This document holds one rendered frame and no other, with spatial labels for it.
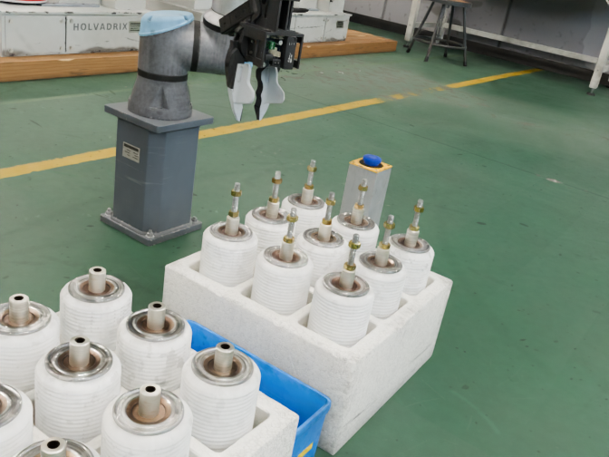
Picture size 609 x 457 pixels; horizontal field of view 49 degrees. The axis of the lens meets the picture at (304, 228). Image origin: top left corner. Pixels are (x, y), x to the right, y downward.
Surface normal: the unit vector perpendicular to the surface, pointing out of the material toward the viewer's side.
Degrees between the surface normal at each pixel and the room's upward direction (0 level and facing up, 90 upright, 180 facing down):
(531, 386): 0
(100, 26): 90
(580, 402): 0
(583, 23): 90
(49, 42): 90
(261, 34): 90
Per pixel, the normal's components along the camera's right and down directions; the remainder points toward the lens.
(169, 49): 0.20, 0.43
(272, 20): -0.78, 0.13
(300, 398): -0.55, 0.22
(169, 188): 0.80, 0.36
